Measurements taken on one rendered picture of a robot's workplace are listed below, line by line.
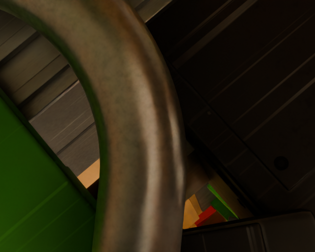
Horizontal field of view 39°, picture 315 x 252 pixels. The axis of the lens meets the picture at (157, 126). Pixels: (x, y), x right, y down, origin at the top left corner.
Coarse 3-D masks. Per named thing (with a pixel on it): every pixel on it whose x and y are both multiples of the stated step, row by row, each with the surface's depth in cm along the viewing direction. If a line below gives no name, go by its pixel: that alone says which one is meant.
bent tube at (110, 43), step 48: (0, 0) 15; (48, 0) 14; (96, 0) 14; (96, 48) 14; (144, 48) 14; (96, 96) 14; (144, 96) 14; (144, 144) 14; (144, 192) 14; (96, 240) 14; (144, 240) 14
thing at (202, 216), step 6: (210, 210) 374; (216, 210) 385; (204, 216) 365; (210, 216) 390; (216, 216) 386; (222, 216) 382; (198, 222) 357; (204, 222) 394; (210, 222) 391; (216, 222) 387
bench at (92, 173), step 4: (96, 160) 94; (92, 164) 95; (96, 164) 96; (88, 168) 95; (92, 168) 97; (96, 168) 98; (84, 172) 95; (88, 172) 97; (92, 172) 99; (96, 172) 100; (80, 176) 95; (84, 176) 97; (88, 176) 99; (92, 176) 101; (96, 176) 103; (80, 180) 97; (84, 180) 99; (88, 180) 101; (92, 180) 103; (84, 184) 101; (88, 184) 103
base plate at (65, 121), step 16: (64, 96) 61; (80, 96) 64; (48, 112) 61; (64, 112) 64; (80, 112) 67; (48, 128) 65; (64, 128) 68; (80, 128) 72; (48, 144) 69; (64, 144) 72; (80, 144) 77; (96, 144) 82; (64, 160) 78; (80, 160) 83
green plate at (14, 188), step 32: (0, 96) 18; (0, 128) 18; (32, 128) 18; (0, 160) 18; (32, 160) 18; (0, 192) 17; (32, 192) 17; (64, 192) 17; (0, 224) 17; (32, 224) 17; (64, 224) 17
